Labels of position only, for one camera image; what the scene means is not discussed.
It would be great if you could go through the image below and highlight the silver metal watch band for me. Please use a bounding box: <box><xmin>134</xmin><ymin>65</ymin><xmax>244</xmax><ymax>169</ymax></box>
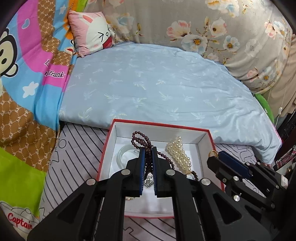
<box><xmin>144</xmin><ymin>173</ymin><xmax>154</xmax><ymax>188</ymax></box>

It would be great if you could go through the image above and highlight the dark red bead necklace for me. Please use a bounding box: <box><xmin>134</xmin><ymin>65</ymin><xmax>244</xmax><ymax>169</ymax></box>
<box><xmin>131</xmin><ymin>131</ymin><xmax>199</xmax><ymax>181</ymax></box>

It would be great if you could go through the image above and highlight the red white jewelry box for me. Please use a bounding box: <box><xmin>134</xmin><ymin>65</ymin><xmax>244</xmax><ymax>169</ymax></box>
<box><xmin>96</xmin><ymin>118</ymin><xmax>225</xmax><ymax>219</ymax></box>

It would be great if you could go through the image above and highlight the lilac striped bed sheet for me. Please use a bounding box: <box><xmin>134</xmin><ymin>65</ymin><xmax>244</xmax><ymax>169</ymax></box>
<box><xmin>39</xmin><ymin>122</ymin><xmax>266</xmax><ymax>241</ymax></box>

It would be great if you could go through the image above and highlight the green plastic object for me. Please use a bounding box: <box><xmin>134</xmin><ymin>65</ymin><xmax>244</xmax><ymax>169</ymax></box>
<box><xmin>254</xmin><ymin>94</ymin><xmax>274</xmax><ymax>124</ymax></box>

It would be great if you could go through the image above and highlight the pale green jade bangle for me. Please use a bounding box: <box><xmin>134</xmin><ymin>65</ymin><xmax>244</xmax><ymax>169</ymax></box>
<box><xmin>116</xmin><ymin>144</ymin><xmax>139</xmax><ymax>169</ymax></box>

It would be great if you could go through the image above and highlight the grey floral quilt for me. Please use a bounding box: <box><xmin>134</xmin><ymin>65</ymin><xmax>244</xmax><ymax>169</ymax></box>
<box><xmin>83</xmin><ymin>0</ymin><xmax>296</xmax><ymax>117</ymax></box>

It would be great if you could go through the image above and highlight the light blue folded quilt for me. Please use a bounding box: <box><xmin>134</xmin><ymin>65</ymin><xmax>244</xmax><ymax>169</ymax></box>
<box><xmin>59</xmin><ymin>43</ymin><xmax>281</xmax><ymax>164</ymax></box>

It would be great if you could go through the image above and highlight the colorful monkey cartoon blanket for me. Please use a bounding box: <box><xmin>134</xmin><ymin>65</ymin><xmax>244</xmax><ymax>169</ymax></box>
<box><xmin>1</xmin><ymin>1</ymin><xmax>82</xmax><ymax>240</ymax></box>

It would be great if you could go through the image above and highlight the pink rabbit cushion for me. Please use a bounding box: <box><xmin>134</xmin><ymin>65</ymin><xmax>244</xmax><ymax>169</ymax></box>
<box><xmin>68</xmin><ymin>11</ymin><xmax>114</xmax><ymax>58</ymax></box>

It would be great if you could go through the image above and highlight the white pearl bracelet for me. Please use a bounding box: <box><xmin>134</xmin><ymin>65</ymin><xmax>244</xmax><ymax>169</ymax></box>
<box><xmin>165</xmin><ymin>136</ymin><xmax>193</xmax><ymax>175</ymax></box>

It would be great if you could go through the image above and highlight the white charging cable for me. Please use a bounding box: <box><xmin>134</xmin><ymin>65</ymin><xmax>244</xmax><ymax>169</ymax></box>
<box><xmin>273</xmin><ymin>55</ymin><xmax>295</xmax><ymax>127</ymax></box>

